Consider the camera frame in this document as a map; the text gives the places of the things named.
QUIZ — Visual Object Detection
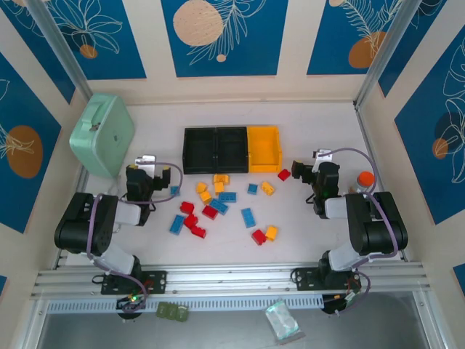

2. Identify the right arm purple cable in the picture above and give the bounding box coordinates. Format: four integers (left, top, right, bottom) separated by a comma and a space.
326, 147, 397, 313

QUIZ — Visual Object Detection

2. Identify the mint green carry case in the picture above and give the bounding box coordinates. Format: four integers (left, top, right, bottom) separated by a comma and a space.
68, 93, 136, 180

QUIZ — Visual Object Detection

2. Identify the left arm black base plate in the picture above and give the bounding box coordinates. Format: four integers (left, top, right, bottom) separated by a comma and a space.
100, 270, 168, 295

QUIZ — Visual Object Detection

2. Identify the blue floral wall panel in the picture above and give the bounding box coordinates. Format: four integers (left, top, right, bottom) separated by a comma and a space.
161, 0, 290, 78
0, 0, 76, 105
0, 52, 62, 234
394, 25, 465, 226
36, 0, 147, 81
377, 0, 465, 98
307, 0, 404, 76

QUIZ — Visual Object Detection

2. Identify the aluminium frame post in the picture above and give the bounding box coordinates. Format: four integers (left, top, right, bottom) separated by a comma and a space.
25, 0, 94, 106
352, 0, 426, 110

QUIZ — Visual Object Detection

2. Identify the yellow plastic bin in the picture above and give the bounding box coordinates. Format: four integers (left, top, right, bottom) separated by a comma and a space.
247, 125, 283, 174

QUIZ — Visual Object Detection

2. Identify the orange capped bottle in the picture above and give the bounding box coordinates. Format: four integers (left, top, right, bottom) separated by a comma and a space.
350, 170, 376, 196

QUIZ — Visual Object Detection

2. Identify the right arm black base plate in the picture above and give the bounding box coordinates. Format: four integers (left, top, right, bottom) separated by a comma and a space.
292, 267, 364, 292

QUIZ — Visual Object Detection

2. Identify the aluminium mounting rail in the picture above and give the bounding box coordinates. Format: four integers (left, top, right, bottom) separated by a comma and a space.
31, 261, 432, 301

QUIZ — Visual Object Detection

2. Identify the black plastic bin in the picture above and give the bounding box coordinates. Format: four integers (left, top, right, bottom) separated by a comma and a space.
216, 126, 251, 175
182, 127, 219, 175

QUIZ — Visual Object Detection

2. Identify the clear plastic bag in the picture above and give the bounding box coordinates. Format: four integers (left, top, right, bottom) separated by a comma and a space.
264, 297, 307, 346

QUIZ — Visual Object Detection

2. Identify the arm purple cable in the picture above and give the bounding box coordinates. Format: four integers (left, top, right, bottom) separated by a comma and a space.
326, 147, 397, 313
86, 161, 184, 313

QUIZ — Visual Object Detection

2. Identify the white slotted cable duct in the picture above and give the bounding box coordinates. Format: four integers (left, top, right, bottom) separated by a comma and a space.
46, 296, 324, 314

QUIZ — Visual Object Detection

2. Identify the grey metal sheet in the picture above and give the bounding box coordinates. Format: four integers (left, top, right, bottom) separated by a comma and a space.
36, 292, 429, 349

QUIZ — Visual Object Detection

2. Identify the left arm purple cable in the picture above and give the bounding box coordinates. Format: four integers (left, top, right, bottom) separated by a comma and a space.
86, 161, 184, 313

